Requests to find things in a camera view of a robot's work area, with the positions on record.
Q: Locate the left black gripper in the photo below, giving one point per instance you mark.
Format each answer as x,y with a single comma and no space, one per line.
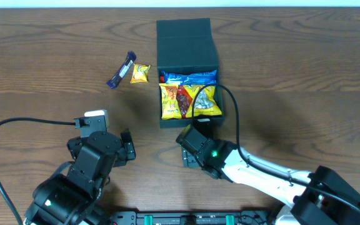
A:
128,147

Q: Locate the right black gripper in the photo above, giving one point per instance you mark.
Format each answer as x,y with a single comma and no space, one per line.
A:
191,160

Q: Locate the yellow orange snack packet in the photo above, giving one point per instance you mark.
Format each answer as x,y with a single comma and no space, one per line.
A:
170,107

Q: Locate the large yellow snack bag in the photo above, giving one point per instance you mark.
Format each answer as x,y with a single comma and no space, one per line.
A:
205,104

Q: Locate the red candy bag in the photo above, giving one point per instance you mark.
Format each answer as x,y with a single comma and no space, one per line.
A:
183,100

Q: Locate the blue snack bar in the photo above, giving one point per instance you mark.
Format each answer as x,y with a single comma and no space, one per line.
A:
203,78

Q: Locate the dark green box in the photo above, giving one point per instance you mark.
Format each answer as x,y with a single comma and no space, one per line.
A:
186,46

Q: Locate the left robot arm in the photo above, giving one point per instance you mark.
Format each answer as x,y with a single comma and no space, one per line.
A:
71,193

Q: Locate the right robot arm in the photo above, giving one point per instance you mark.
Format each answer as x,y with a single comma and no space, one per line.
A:
319,197

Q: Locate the dark blue candy bar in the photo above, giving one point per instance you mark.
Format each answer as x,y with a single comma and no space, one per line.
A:
114,82

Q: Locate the small yellow candy packet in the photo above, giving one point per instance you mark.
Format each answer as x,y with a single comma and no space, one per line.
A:
140,73

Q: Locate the black mounting rail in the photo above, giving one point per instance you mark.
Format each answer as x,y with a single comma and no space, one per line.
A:
250,217

